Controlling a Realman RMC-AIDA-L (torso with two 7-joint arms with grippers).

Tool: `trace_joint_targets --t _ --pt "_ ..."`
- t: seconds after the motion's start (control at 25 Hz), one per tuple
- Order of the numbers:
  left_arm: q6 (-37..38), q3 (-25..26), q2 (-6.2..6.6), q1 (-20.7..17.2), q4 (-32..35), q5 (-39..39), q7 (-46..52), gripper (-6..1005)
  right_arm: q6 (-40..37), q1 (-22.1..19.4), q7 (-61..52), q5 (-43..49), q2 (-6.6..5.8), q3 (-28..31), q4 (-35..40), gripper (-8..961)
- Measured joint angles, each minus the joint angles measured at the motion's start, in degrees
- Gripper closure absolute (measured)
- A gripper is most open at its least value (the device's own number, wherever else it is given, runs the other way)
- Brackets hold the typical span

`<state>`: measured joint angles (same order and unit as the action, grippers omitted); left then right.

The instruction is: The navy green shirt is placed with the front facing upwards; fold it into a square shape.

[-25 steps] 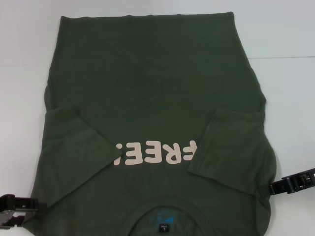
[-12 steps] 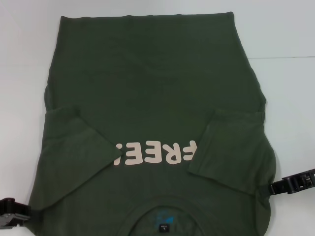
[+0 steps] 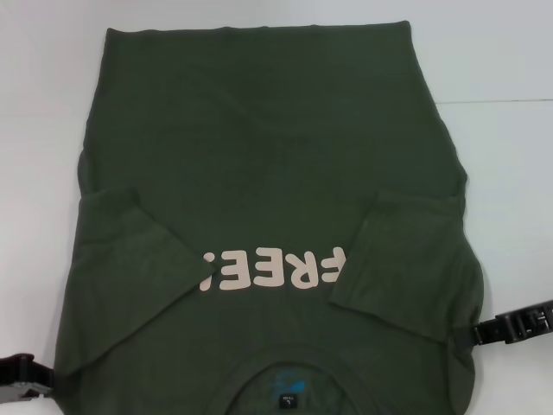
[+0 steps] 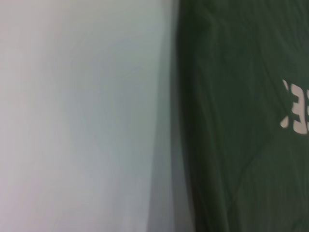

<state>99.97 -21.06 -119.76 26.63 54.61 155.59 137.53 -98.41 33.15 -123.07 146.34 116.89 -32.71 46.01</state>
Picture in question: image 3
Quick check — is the dark green FREE! t-shirt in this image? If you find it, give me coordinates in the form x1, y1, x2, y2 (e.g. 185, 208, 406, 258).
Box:
42, 19, 489, 415

